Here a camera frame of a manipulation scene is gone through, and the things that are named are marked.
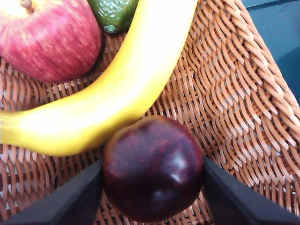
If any red apple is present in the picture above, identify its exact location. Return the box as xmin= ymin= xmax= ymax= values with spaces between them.
xmin=0 ymin=0 xmax=103 ymax=84

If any yellow banana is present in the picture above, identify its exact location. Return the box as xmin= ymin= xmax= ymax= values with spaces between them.
xmin=0 ymin=0 xmax=199 ymax=157

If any green avocado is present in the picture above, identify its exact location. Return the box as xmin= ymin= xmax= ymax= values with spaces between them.
xmin=88 ymin=0 xmax=140 ymax=34

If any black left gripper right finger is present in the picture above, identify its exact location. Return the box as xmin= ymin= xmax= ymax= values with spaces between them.
xmin=203 ymin=155 xmax=300 ymax=225

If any brown wicker basket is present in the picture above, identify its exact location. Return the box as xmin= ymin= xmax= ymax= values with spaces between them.
xmin=0 ymin=0 xmax=300 ymax=225

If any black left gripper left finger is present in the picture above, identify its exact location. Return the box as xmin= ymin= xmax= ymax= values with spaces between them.
xmin=3 ymin=157 xmax=104 ymax=225

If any dark purple plum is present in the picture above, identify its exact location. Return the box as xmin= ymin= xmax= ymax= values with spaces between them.
xmin=102 ymin=114 xmax=207 ymax=223

